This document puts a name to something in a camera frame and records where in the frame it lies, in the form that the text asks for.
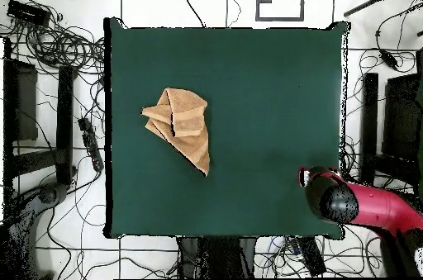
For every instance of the black power adapter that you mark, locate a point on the black power adapter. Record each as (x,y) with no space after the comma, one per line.
(389,59)

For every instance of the black power strip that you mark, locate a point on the black power strip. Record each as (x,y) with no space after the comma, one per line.
(91,144)

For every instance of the tan terry towel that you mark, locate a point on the tan terry towel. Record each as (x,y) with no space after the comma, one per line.
(188,114)

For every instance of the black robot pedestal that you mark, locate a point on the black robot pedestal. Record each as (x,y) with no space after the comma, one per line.
(218,257)

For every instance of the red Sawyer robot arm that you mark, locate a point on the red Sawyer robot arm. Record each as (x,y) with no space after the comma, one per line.
(380,207)

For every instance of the dark green table cloth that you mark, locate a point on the dark green table cloth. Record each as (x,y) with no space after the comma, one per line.
(264,111)

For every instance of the black metal stand frame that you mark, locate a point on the black metal stand frame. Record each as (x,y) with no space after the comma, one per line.
(64,121)
(369,128)

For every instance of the grey curved floor base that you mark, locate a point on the grey curved floor base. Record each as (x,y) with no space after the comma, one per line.
(33,204)

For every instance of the black floor box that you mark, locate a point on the black floor box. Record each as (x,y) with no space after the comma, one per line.
(310,257)

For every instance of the black electronics box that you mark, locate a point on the black electronics box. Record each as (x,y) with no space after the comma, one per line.
(28,12)

